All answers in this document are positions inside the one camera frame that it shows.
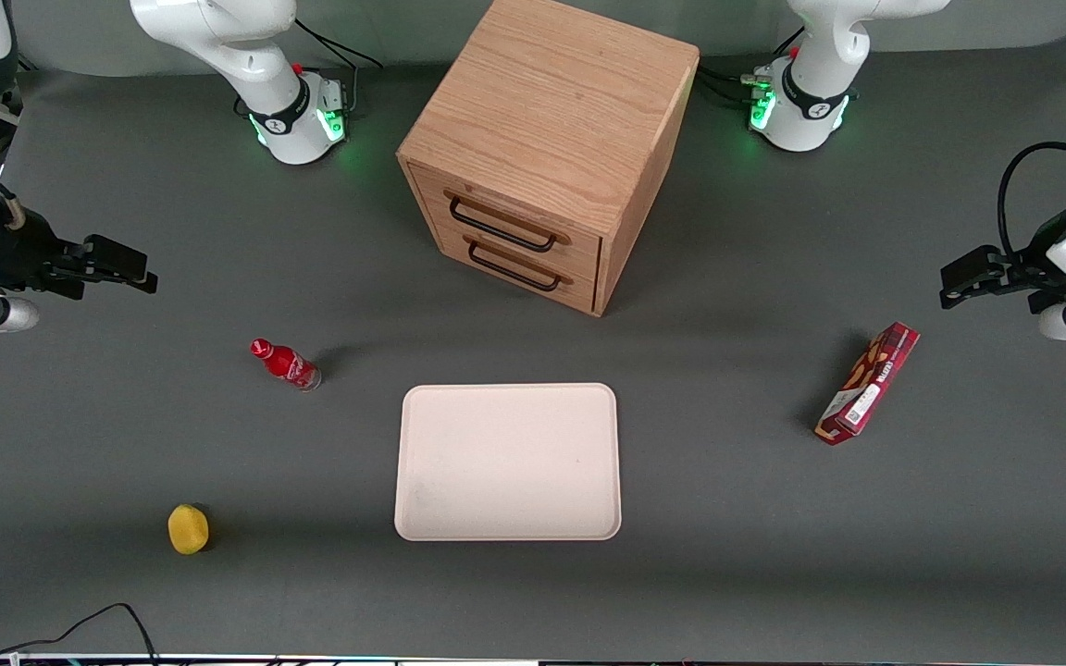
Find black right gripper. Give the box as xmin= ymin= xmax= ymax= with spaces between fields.
xmin=0 ymin=196 xmax=159 ymax=302

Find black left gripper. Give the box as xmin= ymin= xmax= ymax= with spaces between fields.
xmin=940 ymin=203 xmax=1066 ymax=317

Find wooden drawer with black handle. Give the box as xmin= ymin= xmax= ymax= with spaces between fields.
xmin=431 ymin=217 xmax=601 ymax=314
xmin=408 ymin=162 xmax=603 ymax=278

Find oak wooden drawer cabinet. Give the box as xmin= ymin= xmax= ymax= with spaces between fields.
xmin=397 ymin=0 xmax=700 ymax=317

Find red snack box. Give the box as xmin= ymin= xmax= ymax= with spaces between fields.
xmin=815 ymin=322 xmax=921 ymax=447

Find small red soda bottle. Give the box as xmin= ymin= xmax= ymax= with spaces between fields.
xmin=250 ymin=339 xmax=322 ymax=392

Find yellow lemon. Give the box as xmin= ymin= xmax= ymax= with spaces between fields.
xmin=167 ymin=504 xmax=210 ymax=556

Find beige plastic tray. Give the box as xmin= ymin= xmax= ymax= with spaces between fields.
xmin=394 ymin=383 xmax=623 ymax=542

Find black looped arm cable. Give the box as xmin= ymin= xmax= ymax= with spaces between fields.
xmin=998 ymin=142 xmax=1066 ymax=260

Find black right base cable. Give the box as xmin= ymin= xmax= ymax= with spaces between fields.
xmin=292 ymin=18 xmax=384 ymax=71

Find black left base cables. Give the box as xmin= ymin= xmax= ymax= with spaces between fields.
xmin=695 ymin=65 xmax=775 ymax=108

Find thin black table cable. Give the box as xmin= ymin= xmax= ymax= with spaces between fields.
xmin=0 ymin=603 xmax=160 ymax=665

